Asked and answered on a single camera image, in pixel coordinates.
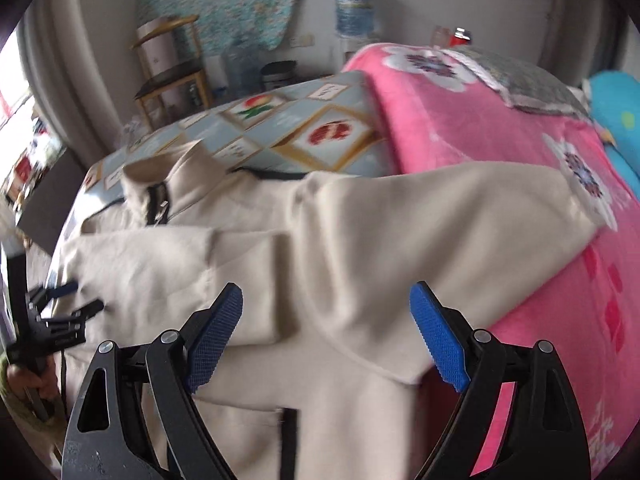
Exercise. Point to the fruit print tablecloth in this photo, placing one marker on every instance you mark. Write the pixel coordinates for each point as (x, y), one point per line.
(300, 125)

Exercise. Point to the grey lace-edged cushion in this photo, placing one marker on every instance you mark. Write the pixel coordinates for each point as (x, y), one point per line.
(525, 77)

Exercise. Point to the beige zip jacket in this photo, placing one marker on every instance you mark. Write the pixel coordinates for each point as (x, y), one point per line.
(350, 240)

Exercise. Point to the blue water bottle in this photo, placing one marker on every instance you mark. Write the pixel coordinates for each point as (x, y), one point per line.
(355, 10)

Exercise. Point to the white water dispenser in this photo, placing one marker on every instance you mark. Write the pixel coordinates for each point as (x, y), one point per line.
(350, 52)

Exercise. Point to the person's left hand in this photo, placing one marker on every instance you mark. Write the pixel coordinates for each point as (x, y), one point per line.
(30, 380)

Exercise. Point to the wooden chair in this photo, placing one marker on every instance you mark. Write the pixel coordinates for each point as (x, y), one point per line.
(175, 72)

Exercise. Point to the black trash bin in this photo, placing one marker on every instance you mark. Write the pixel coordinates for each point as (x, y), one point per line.
(277, 75)

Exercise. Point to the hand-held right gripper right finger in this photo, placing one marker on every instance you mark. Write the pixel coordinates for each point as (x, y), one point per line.
(440, 335)

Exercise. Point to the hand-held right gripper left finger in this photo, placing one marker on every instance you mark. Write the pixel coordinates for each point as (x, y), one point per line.
(215, 340)

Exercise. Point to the blue pillow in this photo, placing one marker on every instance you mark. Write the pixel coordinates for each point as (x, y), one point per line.
(615, 105)

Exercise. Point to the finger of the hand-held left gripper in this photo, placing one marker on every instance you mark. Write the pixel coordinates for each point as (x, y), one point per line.
(62, 290)
(90, 307)

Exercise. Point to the grey curtain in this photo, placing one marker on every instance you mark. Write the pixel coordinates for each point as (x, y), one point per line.
(75, 60)

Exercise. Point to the pink floral blanket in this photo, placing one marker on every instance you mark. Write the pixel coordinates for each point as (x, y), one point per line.
(500, 120)

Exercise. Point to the dark cabinet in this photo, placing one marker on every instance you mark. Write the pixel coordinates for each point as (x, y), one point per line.
(50, 210)

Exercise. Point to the teal floral wall cloth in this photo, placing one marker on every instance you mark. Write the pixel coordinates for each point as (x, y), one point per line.
(240, 0)

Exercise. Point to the white cylinder box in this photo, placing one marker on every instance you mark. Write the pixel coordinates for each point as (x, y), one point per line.
(155, 50)

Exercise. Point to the wall socket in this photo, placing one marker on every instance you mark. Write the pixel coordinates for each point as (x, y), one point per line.
(302, 41)

